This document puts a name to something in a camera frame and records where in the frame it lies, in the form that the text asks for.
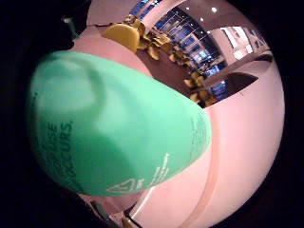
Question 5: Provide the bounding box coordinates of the green plastic bottle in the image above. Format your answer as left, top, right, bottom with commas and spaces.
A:
26, 50, 213, 198

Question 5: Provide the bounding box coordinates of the group of yellow chairs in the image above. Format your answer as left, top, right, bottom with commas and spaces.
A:
103, 13, 219, 108

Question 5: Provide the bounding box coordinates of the white counter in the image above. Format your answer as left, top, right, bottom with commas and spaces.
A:
202, 50, 274, 89

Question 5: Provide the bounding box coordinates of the glass window wall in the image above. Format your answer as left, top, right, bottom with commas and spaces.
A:
128, 0, 230, 98

